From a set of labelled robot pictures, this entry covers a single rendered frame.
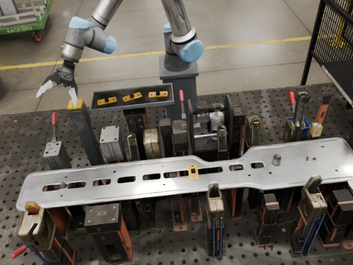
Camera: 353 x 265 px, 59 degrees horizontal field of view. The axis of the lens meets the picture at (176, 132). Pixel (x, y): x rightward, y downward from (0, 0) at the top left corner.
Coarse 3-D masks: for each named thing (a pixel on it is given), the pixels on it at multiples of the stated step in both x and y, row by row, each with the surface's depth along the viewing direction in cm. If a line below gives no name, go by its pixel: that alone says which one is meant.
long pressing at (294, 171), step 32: (160, 160) 132; (192, 160) 131; (224, 160) 129; (256, 160) 128; (288, 160) 127; (320, 160) 126; (352, 160) 124; (32, 192) 125; (64, 192) 124; (96, 192) 123; (128, 192) 122; (160, 192) 121; (192, 192) 120
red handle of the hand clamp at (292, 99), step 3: (291, 93) 135; (291, 96) 135; (291, 99) 134; (294, 99) 134; (291, 102) 134; (294, 102) 134; (291, 105) 135; (294, 105) 134; (294, 108) 134; (294, 111) 133; (297, 123) 132; (297, 126) 132
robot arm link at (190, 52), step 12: (168, 0) 126; (180, 0) 128; (168, 12) 130; (180, 12) 130; (180, 24) 134; (180, 36) 138; (192, 36) 139; (180, 48) 142; (192, 48) 141; (192, 60) 146
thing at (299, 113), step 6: (300, 96) 123; (306, 96) 123; (300, 102) 126; (306, 102) 122; (300, 108) 128; (294, 114) 130; (300, 114) 129; (294, 120) 131; (300, 120) 131; (300, 126) 132
